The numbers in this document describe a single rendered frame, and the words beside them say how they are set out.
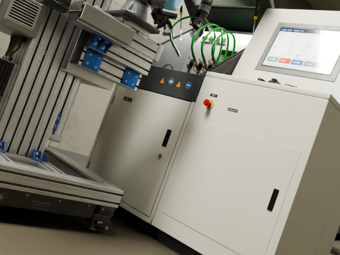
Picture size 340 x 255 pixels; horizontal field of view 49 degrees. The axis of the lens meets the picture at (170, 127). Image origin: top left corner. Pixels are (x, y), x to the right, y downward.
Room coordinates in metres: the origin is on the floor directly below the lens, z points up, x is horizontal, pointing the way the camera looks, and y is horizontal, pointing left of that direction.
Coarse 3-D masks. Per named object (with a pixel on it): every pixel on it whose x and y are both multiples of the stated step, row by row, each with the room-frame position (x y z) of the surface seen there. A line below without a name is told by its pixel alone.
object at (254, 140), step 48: (240, 96) 1.93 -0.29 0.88; (288, 96) 1.77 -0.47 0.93; (336, 96) 1.86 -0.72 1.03; (192, 144) 2.04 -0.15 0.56; (240, 144) 1.86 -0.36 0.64; (288, 144) 1.71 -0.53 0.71; (336, 144) 1.87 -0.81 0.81; (192, 192) 1.98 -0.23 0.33; (240, 192) 1.81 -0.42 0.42; (288, 192) 1.67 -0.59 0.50; (336, 192) 2.08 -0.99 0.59; (192, 240) 1.91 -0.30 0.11; (240, 240) 1.75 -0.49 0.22; (288, 240) 1.73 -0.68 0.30
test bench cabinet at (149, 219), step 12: (168, 96) 2.26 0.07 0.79; (108, 108) 2.54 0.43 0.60; (192, 108) 2.10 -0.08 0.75; (168, 168) 2.11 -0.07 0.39; (120, 204) 2.27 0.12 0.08; (156, 204) 2.11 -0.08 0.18; (132, 216) 2.29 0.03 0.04; (144, 216) 2.14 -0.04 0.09; (144, 228) 2.18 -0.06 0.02; (156, 228) 2.20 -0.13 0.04
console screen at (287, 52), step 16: (288, 32) 2.19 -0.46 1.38; (304, 32) 2.13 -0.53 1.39; (320, 32) 2.07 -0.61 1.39; (336, 32) 2.02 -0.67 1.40; (272, 48) 2.20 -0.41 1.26; (288, 48) 2.14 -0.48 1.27; (304, 48) 2.08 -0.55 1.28; (320, 48) 2.03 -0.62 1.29; (336, 48) 1.97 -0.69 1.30; (272, 64) 2.15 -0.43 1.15; (288, 64) 2.09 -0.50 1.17; (304, 64) 2.03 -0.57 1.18; (320, 64) 1.98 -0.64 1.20; (336, 64) 1.93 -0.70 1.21
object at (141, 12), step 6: (126, 0) 1.85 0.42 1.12; (132, 0) 1.82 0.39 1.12; (138, 0) 1.82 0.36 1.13; (126, 6) 1.82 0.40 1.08; (132, 6) 1.82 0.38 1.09; (138, 6) 1.82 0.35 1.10; (144, 6) 1.84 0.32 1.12; (132, 12) 1.80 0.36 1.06; (138, 12) 1.81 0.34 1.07; (144, 12) 1.84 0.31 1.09; (144, 18) 1.84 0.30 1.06
